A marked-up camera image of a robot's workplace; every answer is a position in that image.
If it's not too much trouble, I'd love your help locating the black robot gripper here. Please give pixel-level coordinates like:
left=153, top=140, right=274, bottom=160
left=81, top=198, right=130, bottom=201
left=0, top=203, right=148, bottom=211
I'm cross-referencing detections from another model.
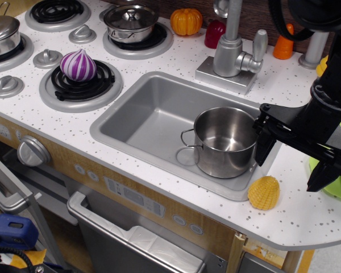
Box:
left=253, top=78, right=341, bottom=192

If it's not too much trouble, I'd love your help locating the yellow toy corn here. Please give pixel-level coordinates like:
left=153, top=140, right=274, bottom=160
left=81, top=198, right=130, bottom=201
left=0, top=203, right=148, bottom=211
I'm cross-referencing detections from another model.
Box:
left=247, top=176, right=280, bottom=210

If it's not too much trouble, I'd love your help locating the steel pot in sink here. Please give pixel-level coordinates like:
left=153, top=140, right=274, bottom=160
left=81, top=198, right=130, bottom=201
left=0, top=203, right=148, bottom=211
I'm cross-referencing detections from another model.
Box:
left=181, top=107, right=257, bottom=179

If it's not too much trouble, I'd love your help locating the grey toy sink basin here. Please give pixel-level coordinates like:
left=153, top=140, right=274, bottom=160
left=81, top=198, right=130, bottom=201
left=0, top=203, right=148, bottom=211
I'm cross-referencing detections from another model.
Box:
left=90, top=72, right=281, bottom=201

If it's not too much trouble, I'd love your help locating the steel pot with lid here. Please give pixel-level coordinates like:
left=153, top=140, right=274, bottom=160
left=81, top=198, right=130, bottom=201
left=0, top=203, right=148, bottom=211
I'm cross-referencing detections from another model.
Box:
left=103, top=5, right=159, bottom=44

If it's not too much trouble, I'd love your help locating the steel pot at left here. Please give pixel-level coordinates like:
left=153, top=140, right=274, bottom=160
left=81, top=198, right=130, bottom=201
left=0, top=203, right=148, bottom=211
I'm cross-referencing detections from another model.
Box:
left=0, top=2, right=21, bottom=56

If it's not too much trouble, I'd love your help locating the yellow toy item right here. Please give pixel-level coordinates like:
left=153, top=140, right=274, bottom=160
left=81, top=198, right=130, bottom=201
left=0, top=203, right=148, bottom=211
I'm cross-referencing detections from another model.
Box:
left=315, top=55, right=328, bottom=77

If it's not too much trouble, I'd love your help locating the orange toy carrot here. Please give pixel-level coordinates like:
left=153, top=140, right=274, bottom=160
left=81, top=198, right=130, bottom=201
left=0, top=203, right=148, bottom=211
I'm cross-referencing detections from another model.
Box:
left=273, top=35, right=294, bottom=60

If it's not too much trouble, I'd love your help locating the silver toy faucet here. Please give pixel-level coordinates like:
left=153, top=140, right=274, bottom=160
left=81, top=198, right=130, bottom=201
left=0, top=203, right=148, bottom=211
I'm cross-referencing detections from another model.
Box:
left=195, top=1, right=268, bottom=95

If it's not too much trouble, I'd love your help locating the dark red toy vegetable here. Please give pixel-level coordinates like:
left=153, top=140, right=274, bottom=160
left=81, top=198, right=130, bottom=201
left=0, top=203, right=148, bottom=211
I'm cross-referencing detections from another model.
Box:
left=204, top=20, right=226, bottom=49

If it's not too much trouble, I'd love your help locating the orange toy pumpkin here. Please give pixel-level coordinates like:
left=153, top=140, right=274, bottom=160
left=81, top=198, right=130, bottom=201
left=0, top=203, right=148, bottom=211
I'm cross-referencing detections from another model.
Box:
left=170, top=8, right=203, bottom=36

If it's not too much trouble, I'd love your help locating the back right stove burner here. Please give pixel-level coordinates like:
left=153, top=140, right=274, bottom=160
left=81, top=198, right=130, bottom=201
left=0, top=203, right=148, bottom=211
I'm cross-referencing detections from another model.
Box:
left=102, top=23, right=173, bottom=60

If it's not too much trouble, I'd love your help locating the stove burner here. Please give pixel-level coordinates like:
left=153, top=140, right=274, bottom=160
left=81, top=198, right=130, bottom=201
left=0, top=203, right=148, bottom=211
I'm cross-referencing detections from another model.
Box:
left=102, top=23, right=173, bottom=60
left=39, top=60, right=123, bottom=113
left=0, top=33, right=34, bottom=72
left=24, top=0, right=91, bottom=32

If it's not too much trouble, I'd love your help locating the front right stove burner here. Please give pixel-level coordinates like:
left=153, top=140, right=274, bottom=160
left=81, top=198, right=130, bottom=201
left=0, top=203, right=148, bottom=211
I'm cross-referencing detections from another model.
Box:
left=39, top=60, right=123, bottom=113

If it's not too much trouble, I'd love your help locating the purple white toy onion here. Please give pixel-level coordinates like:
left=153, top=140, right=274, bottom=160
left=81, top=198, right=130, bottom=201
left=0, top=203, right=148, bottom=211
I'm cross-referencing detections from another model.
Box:
left=60, top=49, right=97, bottom=82

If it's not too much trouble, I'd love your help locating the grey stove knob top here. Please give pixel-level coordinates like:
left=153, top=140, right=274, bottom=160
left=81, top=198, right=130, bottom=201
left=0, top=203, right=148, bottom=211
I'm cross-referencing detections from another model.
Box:
left=68, top=24, right=97, bottom=44

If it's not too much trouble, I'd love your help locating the grey stove knob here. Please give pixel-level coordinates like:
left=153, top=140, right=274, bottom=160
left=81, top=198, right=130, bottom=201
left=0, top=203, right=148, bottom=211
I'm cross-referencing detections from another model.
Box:
left=0, top=76, right=24, bottom=98
left=68, top=24, right=97, bottom=44
left=33, top=49, right=63, bottom=69

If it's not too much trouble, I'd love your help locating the grey oven dial knob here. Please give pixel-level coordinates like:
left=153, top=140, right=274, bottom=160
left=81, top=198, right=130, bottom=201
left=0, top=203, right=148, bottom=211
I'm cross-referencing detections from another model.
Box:
left=17, top=135, right=51, bottom=167

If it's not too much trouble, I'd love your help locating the grey stove knob middle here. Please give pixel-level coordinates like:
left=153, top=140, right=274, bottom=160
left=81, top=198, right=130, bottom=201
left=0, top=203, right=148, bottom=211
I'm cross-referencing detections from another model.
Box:
left=33, top=49, right=63, bottom=69

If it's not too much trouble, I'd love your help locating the back left stove burner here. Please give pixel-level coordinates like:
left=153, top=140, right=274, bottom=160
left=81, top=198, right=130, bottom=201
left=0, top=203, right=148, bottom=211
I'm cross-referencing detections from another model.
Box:
left=24, top=0, right=91, bottom=32

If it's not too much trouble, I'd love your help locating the blue clamp tool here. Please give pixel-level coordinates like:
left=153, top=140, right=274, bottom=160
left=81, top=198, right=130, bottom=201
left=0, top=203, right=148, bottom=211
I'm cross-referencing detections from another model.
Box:
left=0, top=214, right=39, bottom=250

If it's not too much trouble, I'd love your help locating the grey stove knob left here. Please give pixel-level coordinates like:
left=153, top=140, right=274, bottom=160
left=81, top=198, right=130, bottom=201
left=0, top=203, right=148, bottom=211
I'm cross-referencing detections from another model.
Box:
left=0, top=76, right=24, bottom=98

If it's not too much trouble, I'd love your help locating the front left stove burner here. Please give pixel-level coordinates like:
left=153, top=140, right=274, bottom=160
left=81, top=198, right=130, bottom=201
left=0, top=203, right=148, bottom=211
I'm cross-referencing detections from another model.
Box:
left=0, top=33, right=34, bottom=72

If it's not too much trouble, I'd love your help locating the grey metal post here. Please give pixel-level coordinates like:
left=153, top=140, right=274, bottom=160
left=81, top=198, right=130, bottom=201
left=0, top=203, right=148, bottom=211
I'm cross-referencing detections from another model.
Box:
left=298, top=32, right=330, bottom=69

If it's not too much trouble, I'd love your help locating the silver oven door handle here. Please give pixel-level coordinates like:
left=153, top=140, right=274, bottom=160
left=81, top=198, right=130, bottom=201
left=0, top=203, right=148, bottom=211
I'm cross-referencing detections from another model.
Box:
left=0, top=161, right=38, bottom=214

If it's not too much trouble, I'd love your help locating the black cable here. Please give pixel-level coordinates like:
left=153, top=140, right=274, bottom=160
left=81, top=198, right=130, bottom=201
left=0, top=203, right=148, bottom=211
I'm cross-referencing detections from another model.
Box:
left=0, top=246, right=35, bottom=273

